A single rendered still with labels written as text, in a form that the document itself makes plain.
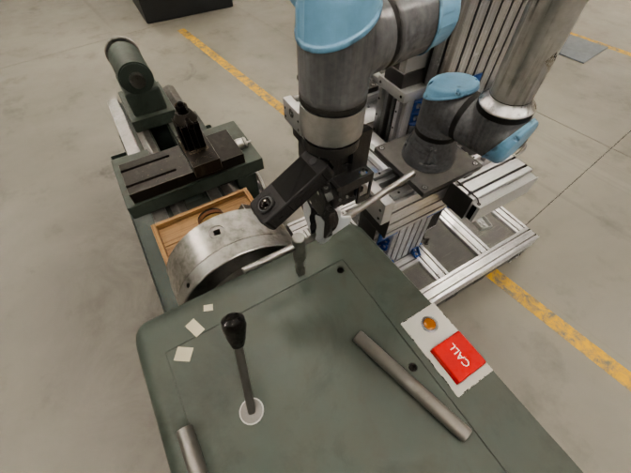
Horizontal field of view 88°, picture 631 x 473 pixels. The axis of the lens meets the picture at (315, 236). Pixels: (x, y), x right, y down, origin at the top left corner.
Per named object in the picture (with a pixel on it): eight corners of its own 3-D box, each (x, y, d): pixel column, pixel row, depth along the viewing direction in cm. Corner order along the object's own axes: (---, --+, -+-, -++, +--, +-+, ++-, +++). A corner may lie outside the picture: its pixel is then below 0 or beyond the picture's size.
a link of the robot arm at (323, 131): (321, 127, 33) (284, 89, 37) (320, 161, 36) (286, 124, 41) (380, 105, 35) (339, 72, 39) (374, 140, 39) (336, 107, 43)
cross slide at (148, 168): (245, 162, 129) (243, 153, 125) (134, 204, 116) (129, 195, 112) (228, 137, 138) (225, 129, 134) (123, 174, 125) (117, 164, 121)
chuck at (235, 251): (311, 285, 95) (299, 223, 69) (211, 344, 88) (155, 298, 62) (305, 277, 97) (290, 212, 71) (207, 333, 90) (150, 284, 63)
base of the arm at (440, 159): (429, 133, 101) (438, 104, 93) (465, 161, 94) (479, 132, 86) (391, 149, 97) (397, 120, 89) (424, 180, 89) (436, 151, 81)
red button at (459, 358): (482, 365, 52) (487, 361, 51) (454, 386, 50) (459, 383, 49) (454, 333, 55) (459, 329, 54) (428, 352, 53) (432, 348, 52)
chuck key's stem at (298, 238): (298, 280, 60) (295, 244, 51) (292, 270, 62) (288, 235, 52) (308, 274, 61) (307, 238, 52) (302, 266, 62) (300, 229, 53)
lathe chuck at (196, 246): (305, 277, 97) (290, 212, 71) (207, 333, 90) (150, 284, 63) (290, 255, 101) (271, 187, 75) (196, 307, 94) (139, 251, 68)
